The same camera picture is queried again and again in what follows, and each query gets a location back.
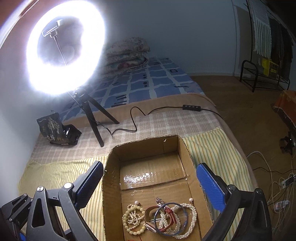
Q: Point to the pile of jewelry in box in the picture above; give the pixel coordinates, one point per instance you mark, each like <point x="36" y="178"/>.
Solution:
<point x="171" y="219"/>

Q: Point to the orange covered furniture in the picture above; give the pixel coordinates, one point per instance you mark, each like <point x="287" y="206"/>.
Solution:
<point x="285" y="107"/>

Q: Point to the pink plaid bed sheet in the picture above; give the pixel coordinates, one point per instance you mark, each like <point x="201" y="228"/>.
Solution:
<point x="182" y="114"/>

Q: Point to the black snack bag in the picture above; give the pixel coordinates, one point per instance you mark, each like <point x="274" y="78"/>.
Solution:
<point x="56" y="133"/>

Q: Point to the brown cardboard box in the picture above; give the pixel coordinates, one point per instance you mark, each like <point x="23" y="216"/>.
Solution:
<point x="143" y="171"/>

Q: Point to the small silver earring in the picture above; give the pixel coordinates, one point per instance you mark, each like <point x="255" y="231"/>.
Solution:
<point x="159" y="201"/>

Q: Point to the dark hanging clothes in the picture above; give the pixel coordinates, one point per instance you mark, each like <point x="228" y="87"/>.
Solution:
<point x="281" y="48"/>

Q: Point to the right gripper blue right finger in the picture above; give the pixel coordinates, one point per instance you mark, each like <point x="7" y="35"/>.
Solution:
<point x="255" y="222"/>

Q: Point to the blue patterned blanket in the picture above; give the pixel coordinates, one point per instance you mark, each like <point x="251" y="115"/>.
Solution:
<point x="161" y="77"/>

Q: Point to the black device on floor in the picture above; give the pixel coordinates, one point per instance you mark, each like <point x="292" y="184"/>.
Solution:
<point x="287" y="144"/>

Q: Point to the folded floral quilt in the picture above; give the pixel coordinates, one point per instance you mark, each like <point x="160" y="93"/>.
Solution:
<point x="124" y="56"/>

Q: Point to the yellow striped cloth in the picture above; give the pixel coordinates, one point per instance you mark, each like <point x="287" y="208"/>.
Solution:
<point x="213" y="148"/>

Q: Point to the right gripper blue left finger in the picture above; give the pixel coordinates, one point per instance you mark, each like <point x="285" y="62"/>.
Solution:
<point x="52" y="214"/>

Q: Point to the black clothes rack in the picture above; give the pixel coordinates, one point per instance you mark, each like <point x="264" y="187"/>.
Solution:
<point x="251" y="71"/>

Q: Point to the striped white towel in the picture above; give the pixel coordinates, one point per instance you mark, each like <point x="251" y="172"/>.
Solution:
<point x="262" y="30"/>

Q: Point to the white ring light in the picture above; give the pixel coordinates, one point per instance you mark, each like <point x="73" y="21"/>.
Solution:
<point x="64" y="47"/>

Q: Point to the yellow box on rack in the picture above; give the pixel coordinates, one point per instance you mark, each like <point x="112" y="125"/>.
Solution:
<point x="270" y="69"/>

